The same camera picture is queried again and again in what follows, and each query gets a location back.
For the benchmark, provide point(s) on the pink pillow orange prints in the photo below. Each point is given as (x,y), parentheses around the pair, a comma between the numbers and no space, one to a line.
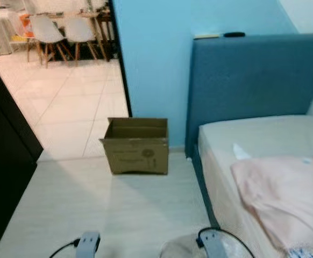
(285,193)

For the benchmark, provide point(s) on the black wardrobe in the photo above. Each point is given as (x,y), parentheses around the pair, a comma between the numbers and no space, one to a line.
(6,161)

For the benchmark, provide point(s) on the orange bag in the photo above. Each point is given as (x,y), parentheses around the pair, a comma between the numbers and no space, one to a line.
(25,26)

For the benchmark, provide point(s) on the dark blue bed base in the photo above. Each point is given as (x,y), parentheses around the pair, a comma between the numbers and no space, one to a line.
(201,188)

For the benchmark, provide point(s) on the white remote control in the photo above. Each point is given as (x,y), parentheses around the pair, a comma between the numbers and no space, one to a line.
(207,36)

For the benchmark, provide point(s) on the crumpled white tissue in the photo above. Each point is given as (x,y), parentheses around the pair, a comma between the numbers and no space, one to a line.
(241,152)

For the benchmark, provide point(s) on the blue upholstered headboard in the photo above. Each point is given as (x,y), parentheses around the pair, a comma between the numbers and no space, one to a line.
(253,78)

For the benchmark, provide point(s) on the cream bed mattress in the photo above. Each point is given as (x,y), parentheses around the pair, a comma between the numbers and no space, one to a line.
(258,134)

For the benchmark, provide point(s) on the black door frame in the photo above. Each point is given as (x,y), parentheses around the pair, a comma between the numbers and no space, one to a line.
(120,64)

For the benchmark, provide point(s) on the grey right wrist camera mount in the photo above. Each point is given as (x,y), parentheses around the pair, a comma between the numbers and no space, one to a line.
(214,244)

